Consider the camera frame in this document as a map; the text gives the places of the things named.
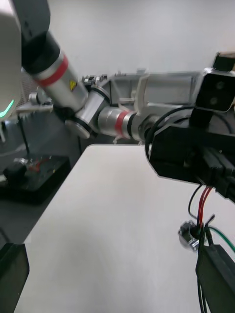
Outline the grey metal shelf frame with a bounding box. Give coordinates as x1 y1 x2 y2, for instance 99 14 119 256
107 69 204 110

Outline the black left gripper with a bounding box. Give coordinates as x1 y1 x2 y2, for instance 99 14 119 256
146 121 235 204

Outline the black platform with red cables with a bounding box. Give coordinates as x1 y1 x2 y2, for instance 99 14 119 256
0 155 71 205

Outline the pale grey robot torso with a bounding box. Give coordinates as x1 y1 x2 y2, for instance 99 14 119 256
0 0 23 122

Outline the red black green cable bundle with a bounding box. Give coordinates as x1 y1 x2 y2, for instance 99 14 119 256
177 183 235 313

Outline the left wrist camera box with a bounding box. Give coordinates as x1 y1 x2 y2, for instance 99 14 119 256
195 67 235 113

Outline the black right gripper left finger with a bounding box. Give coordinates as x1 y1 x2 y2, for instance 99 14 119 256
0 242 30 313

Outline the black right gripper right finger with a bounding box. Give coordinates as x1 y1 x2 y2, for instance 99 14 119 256
195 244 235 313

